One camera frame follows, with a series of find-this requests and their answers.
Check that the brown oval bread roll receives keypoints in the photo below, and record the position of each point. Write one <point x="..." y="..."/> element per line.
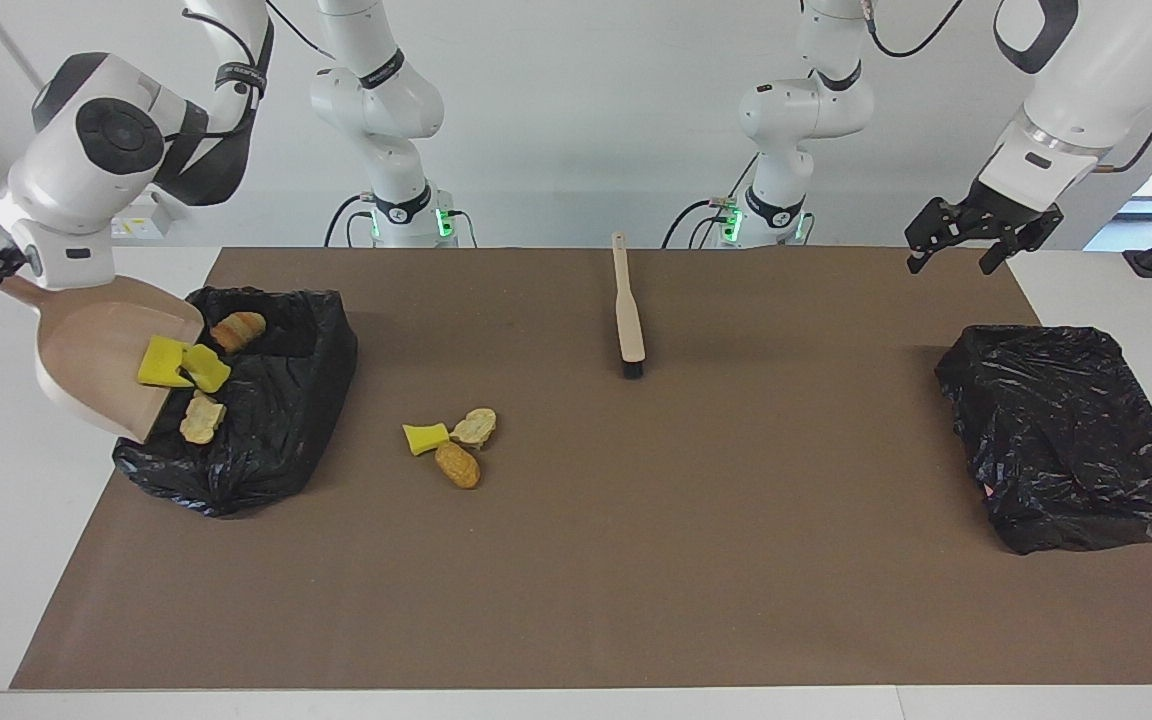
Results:
<point x="458" y="465"/>

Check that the orange striped croissant piece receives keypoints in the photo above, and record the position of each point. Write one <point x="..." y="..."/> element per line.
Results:
<point x="238" y="330"/>

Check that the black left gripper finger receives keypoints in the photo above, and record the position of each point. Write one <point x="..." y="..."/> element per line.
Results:
<point x="916" y="260"/>
<point x="1000" y="256"/>

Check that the notched yellow sponge piece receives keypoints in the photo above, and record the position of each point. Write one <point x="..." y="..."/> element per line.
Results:
<point x="164" y="362"/>

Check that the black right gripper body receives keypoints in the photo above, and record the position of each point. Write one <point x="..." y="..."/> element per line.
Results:
<point x="12" y="265"/>

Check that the beige hand brush black bristles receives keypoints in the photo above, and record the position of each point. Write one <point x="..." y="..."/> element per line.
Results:
<point x="628" y="320"/>

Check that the pale beige bread chunk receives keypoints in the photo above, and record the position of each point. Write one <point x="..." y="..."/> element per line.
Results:
<point x="476" y="425"/>

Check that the yellow sponge wedge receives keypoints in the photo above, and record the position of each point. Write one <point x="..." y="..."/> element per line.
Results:
<point x="208" y="370"/>

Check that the brown table mat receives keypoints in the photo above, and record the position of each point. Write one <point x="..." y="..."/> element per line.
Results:
<point x="536" y="620"/>

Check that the black bag lined bin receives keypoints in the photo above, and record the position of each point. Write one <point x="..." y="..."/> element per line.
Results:
<point x="1066" y="440"/>
<point x="276" y="430"/>

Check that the striped bread slice beige side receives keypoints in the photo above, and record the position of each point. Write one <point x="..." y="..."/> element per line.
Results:
<point x="202" y="420"/>

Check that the beige plastic dustpan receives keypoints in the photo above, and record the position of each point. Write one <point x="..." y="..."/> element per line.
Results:
<point x="86" y="350"/>

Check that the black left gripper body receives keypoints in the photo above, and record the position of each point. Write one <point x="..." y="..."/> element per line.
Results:
<point x="991" y="215"/>

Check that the small yellow sponge piece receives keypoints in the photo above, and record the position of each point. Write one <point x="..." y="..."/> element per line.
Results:
<point x="426" y="438"/>

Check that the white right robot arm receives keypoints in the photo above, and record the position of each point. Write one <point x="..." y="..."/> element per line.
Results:
<point x="86" y="170"/>

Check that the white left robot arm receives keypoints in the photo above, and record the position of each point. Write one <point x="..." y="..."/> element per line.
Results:
<point x="1086" y="80"/>

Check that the white wall socket strip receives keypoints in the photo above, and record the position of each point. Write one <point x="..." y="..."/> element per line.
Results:
<point x="151" y="215"/>

